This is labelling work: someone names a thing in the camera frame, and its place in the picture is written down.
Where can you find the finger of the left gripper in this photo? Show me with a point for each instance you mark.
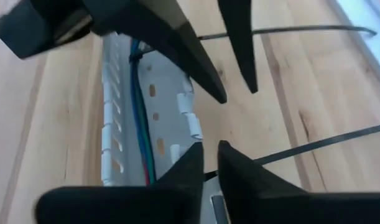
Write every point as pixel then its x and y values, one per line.
pixel 183 53
pixel 242 37

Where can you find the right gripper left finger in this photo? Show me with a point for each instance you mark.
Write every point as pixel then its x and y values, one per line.
pixel 130 205

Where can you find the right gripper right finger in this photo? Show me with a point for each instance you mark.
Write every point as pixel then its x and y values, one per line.
pixel 286 208

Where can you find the black zip tie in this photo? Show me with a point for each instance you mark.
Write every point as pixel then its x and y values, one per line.
pixel 301 28
pixel 317 144

